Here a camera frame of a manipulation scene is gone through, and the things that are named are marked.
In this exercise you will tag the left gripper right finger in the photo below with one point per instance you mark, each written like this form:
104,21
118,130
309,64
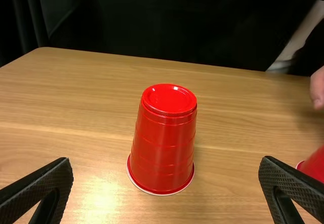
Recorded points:
296,186

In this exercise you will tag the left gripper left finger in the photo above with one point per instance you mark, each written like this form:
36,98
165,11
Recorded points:
27,186

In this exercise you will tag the red cup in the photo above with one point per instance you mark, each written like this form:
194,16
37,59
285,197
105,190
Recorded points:
162,145
316,166

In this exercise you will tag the person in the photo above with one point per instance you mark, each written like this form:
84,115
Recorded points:
291,44

